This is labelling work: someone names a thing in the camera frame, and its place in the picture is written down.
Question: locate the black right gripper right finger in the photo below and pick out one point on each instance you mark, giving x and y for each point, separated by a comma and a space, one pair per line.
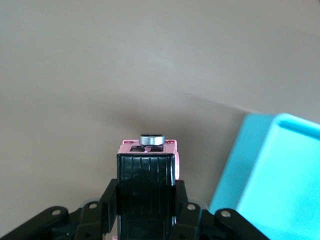
200, 225

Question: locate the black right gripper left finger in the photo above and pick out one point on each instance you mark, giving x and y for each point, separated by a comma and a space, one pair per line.
87, 217

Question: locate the pink jeep toy black roof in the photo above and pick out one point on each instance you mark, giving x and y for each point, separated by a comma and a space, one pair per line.
145, 175

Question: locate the turquoise plastic bin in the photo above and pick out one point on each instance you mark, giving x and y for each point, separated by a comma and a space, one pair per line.
275, 175

